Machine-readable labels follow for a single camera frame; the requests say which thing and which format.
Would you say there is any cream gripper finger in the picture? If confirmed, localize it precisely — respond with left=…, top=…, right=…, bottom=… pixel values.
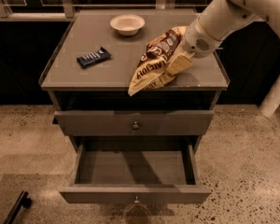
left=153, top=73, right=175, bottom=88
left=165, top=44, right=194, bottom=75

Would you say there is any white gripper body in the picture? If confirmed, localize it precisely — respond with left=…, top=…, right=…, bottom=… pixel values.
left=182, top=18, right=222, bottom=58

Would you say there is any brown yellow chip bag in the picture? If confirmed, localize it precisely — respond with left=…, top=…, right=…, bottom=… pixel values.
left=128, top=26, right=187, bottom=96

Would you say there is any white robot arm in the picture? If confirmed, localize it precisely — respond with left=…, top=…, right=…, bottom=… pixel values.
left=183, top=0, right=280, bottom=117

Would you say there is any grey upper drawer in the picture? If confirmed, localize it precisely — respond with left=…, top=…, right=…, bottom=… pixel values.
left=54, top=110, right=214, bottom=136

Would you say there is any grey drawer cabinet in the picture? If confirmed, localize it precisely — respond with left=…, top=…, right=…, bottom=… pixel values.
left=40, top=9, right=230, bottom=147

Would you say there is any open grey lower drawer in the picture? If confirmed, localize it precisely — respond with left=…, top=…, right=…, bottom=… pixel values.
left=60, top=136, right=211, bottom=203

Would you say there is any brass lower drawer knob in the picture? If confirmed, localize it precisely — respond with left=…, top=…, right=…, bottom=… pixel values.
left=133, top=196, right=140, bottom=203

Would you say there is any round brass upper knob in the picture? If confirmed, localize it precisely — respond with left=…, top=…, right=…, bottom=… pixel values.
left=133, top=121, right=140, bottom=130

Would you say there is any white paper bowl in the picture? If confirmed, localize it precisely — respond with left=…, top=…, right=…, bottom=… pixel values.
left=110, top=14, right=145, bottom=36

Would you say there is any blue snack bar wrapper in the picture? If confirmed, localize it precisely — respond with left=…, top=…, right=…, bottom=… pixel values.
left=77, top=47, right=111, bottom=69

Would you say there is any black bar on floor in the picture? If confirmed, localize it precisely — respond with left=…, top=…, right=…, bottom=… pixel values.
left=3, top=191, right=32, bottom=224

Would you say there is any metal railing frame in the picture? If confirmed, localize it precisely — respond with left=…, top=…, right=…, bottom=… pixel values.
left=0, top=0, right=228, bottom=22

